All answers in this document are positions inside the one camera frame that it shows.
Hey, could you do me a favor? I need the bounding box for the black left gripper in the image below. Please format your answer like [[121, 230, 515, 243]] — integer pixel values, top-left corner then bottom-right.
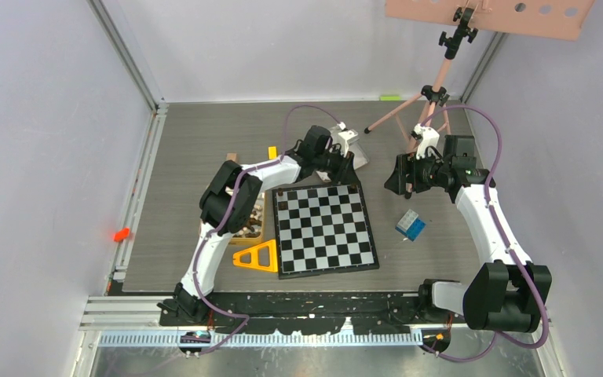
[[313, 146, 360, 186]]

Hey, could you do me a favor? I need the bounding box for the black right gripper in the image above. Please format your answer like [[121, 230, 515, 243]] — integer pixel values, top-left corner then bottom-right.
[[385, 148, 451, 196]]

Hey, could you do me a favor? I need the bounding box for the black white folding chessboard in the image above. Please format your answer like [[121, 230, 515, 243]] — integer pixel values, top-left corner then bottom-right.
[[272, 184, 380, 280]]

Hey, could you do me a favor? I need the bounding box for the gold tin box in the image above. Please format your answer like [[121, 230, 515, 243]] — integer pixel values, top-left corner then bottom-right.
[[229, 192, 267, 247]]

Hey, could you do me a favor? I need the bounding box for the tin lid with bears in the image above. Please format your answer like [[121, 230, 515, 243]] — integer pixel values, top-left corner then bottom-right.
[[316, 144, 369, 183]]

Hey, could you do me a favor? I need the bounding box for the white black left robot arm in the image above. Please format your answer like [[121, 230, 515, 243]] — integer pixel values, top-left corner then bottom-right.
[[173, 126, 359, 325]]

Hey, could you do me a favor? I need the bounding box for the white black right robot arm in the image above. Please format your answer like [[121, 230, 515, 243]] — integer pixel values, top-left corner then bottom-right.
[[384, 136, 552, 333]]

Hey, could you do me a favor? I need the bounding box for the blue white lego block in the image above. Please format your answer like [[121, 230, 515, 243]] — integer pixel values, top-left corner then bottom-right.
[[395, 209, 426, 241]]

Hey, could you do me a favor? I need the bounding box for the small yellow block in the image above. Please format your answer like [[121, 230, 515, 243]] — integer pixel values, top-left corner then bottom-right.
[[268, 146, 278, 159]]

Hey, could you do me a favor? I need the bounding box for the small wooden block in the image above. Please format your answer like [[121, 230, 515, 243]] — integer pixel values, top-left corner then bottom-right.
[[226, 153, 239, 163]]

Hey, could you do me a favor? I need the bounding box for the pink tripod music stand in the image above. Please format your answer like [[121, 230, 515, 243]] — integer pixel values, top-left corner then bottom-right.
[[364, 1, 594, 161]]

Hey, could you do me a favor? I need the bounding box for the red orange block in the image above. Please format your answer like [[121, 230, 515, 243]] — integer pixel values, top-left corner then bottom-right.
[[112, 227, 130, 243]]

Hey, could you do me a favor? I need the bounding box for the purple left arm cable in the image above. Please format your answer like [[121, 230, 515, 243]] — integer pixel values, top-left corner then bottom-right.
[[191, 104, 344, 357]]

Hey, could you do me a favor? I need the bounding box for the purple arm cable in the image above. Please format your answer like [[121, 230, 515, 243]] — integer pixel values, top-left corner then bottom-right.
[[418, 104, 551, 363], [191, 104, 344, 357]]

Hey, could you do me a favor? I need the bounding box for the yellow triangular toy frame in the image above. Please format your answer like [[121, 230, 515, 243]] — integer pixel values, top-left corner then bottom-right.
[[232, 240, 279, 273]]

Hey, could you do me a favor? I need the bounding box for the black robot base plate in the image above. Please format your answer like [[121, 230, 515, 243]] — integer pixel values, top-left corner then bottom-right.
[[157, 291, 462, 335]]

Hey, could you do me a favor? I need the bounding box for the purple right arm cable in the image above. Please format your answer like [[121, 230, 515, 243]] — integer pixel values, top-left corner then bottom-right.
[[418, 104, 551, 363]]

